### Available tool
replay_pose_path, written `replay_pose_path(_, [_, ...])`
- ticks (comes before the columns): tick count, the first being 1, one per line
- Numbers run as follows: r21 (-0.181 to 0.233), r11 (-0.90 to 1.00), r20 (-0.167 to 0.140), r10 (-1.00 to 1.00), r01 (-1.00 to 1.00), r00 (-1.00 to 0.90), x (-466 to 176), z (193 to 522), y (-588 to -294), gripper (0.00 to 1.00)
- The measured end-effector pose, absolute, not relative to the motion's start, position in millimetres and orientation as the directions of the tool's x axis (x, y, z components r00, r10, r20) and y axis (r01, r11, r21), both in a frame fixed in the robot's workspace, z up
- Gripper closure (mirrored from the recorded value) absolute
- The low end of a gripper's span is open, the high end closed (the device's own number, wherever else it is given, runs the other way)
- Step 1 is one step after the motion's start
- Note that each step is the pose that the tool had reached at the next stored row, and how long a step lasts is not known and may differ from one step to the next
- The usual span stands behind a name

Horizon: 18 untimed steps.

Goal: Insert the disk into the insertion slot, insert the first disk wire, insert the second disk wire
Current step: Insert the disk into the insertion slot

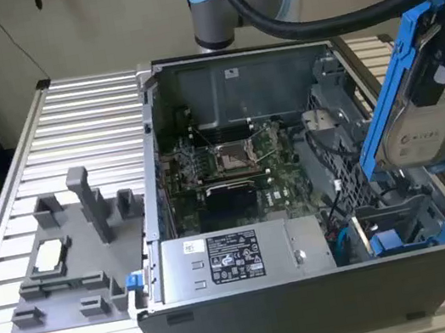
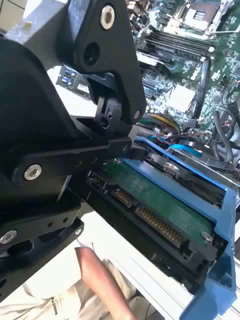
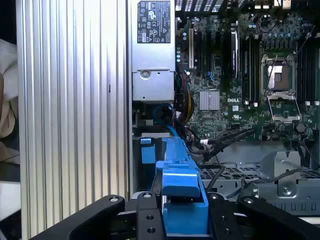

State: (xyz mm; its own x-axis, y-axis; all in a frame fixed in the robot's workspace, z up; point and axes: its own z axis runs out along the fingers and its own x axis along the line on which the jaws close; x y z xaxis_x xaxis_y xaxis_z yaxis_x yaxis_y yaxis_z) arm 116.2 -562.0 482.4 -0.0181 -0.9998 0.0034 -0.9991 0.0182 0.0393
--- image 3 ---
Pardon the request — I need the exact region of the socket cover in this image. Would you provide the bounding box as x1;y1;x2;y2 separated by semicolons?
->
266;91;302;123

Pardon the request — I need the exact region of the black RAM slot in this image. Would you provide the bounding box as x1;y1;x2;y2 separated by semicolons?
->
297;42;305;106
253;37;261;107
311;42;320;106
241;37;248;106

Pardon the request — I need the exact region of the power supply label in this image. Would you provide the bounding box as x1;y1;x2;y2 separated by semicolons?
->
137;0;172;44

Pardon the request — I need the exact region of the thin black wire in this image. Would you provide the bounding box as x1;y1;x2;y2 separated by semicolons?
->
236;167;305;200

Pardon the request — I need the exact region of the silver chipset heatsink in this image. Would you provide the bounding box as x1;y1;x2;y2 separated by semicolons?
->
199;90;221;112

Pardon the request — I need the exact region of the hard disk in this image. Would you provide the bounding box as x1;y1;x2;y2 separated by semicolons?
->
154;136;210;238

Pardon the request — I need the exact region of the silver power supply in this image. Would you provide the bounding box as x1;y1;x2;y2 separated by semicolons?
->
130;0;177;102

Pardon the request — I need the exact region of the blue data wire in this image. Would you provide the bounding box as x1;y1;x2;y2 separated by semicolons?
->
153;104;180;138

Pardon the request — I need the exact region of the green motherboard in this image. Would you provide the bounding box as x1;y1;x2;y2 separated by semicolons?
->
174;9;320;149

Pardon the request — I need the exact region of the black expansion slot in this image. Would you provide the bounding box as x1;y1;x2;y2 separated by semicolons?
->
195;29;204;74

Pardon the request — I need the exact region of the CPU socket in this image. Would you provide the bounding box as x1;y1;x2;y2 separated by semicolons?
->
259;55;298;92

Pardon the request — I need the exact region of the open PC case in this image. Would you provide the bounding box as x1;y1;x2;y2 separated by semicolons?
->
126;0;320;219

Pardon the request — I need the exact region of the white expansion slot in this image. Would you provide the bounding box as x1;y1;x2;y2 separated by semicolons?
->
188;27;195;70

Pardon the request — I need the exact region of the yellow black wire bundle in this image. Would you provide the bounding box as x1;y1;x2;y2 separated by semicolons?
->
174;72;195;124

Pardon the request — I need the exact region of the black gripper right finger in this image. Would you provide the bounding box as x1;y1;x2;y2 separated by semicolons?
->
208;191;320;240

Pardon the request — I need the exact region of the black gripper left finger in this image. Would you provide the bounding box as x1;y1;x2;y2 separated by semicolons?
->
29;191;166;240

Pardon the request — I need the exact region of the beige cloth bag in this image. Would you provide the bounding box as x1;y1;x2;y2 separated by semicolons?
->
0;38;21;166

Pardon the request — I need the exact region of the black braided wire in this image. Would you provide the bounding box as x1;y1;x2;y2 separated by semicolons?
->
199;128;256;164

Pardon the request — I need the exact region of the locking lever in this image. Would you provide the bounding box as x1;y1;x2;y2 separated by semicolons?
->
265;55;280;86

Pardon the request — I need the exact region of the blue disk carrier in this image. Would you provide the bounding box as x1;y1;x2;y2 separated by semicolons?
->
139;136;158;166

